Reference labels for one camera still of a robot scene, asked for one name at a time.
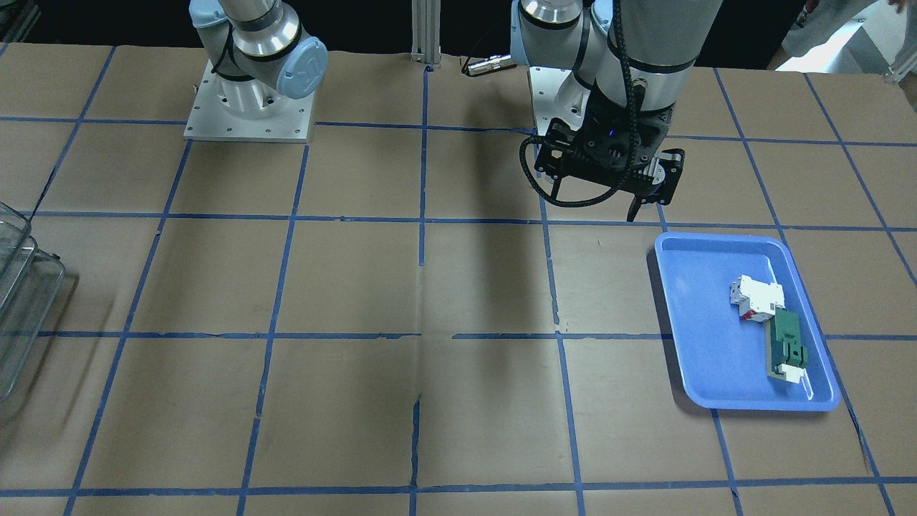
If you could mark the white circuit breaker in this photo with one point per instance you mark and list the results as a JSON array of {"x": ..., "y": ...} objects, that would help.
[{"x": 755, "y": 300}]

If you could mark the blue plastic tray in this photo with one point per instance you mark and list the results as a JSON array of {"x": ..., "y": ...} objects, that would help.
[{"x": 723, "y": 359}]

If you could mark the green circuit board module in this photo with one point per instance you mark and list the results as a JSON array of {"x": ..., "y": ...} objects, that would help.
[{"x": 787, "y": 355}]

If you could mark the silver wire mesh shelf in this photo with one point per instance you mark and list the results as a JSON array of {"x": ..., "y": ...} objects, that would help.
[{"x": 30, "y": 282}]

